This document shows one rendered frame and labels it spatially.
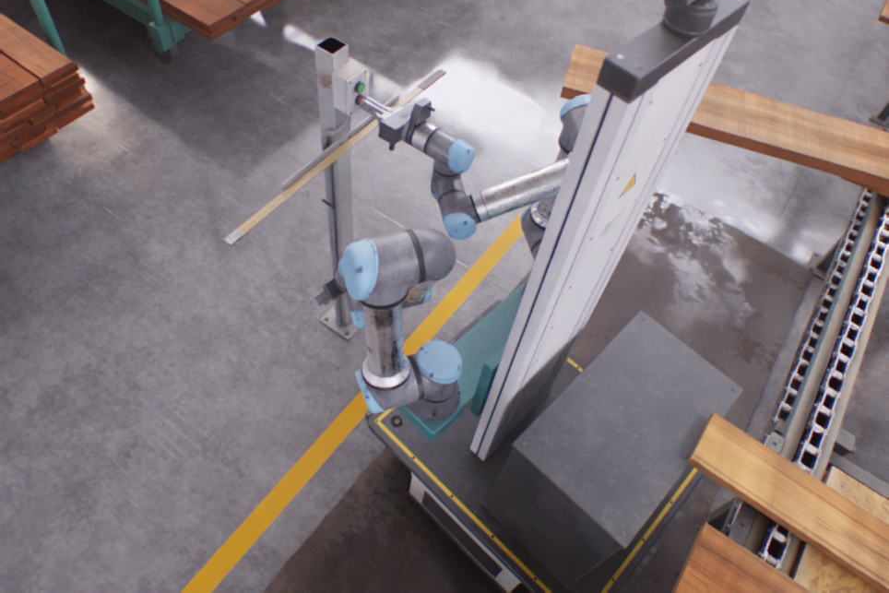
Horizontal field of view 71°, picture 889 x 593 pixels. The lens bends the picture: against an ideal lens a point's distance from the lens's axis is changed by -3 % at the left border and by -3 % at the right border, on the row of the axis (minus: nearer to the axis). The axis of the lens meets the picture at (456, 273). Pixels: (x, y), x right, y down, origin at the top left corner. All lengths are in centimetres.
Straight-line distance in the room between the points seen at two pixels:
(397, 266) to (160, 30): 242
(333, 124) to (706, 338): 188
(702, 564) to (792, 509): 28
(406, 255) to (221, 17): 226
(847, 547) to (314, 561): 155
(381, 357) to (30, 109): 189
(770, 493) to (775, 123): 135
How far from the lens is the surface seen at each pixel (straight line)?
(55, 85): 296
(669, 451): 170
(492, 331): 195
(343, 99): 175
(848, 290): 231
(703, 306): 309
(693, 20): 103
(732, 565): 164
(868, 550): 183
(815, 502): 180
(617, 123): 97
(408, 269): 129
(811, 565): 179
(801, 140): 255
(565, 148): 172
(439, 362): 162
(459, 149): 160
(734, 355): 302
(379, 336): 144
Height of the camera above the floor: 230
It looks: 54 degrees down
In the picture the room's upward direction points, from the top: 10 degrees clockwise
